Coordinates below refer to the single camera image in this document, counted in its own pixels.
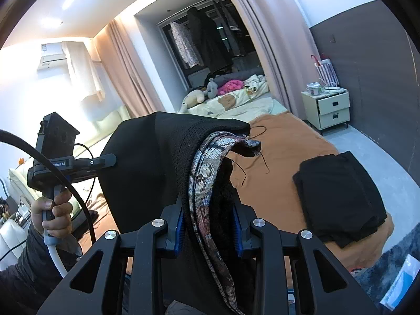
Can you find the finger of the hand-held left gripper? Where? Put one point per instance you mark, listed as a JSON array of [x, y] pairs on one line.
[[98, 161]]

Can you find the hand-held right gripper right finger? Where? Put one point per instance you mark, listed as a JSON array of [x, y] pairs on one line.
[[237, 236]]

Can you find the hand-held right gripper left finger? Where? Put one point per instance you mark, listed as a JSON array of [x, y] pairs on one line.
[[179, 233]]

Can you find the black pants with patterned lining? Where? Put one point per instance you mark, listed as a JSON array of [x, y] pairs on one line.
[[147, 157]]

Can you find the person's left forearm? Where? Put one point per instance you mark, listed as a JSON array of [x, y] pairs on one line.
[[26, 269]]

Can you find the folded black pants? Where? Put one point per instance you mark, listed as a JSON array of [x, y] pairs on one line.
[[338, 197]]

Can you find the person's left hand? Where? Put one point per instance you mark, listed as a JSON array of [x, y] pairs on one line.
[[60, 216]]

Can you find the cream sofa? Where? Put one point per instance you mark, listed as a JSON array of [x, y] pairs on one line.
[[108, 128]]

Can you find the white hanging garment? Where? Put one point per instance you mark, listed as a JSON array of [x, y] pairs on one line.
[[83, 72]]

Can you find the white air conditioner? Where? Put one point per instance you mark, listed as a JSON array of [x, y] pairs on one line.
[[52, 57]]

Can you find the pink curtain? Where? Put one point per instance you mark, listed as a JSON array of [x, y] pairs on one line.
[[128, 72], [262, 39]]

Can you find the brown blanket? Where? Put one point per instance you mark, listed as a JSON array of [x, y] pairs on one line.
[[285, 144]]

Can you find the beige plush toy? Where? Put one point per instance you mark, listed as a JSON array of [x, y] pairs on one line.
[[192, 100]]

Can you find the bear print quilt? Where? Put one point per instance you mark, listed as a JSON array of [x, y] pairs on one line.
[[229, 105]]

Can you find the grey elephant plush toy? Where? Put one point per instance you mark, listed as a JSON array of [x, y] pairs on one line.
[[212, 87]]

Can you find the speckled hanging garment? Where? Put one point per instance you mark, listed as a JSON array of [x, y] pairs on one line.
[[183, 44]]

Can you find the pink cloth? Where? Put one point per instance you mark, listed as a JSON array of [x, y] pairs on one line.
[[231, 86]]

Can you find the grey rug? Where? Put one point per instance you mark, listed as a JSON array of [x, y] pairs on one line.
[[387, 252]]

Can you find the cream nightstand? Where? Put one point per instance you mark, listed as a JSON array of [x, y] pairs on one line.
[[328, 108]]

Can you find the dark hanging coat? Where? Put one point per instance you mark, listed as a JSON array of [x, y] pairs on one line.
[[206, 39]]

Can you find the small jar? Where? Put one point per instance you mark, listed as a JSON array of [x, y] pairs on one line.
[[313, 88]]

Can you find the blue and white package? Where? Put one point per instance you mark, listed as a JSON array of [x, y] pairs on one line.
[[400, 279]]

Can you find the white power strip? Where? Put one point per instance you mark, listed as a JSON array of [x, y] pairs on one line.
[[334, 88]]

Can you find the striped bag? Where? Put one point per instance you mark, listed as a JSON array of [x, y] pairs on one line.
[[326, 72]]

